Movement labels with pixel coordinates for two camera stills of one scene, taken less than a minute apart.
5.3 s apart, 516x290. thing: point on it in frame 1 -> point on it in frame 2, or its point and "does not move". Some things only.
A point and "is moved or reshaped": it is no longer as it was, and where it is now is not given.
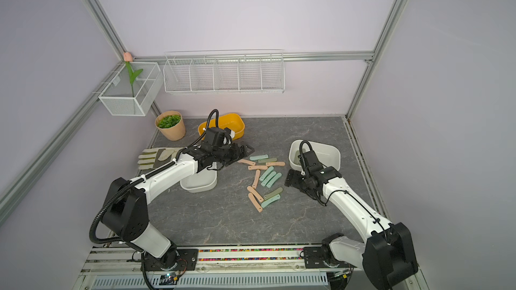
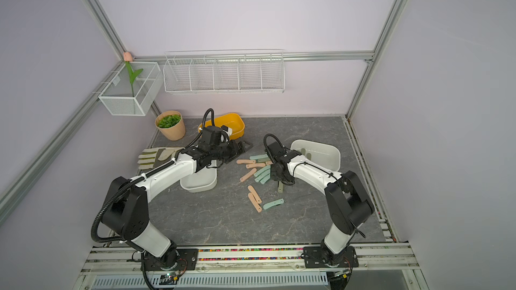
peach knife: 256,180 -> 250,172
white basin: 203,181 does not move
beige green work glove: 152,158 does not move
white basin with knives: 328,154 does not move
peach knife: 257,167 does not move
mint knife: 271,201 is moved or reshaped
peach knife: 246,162 does not move
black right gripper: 293,182 -> 273,176
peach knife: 256,194 does not move
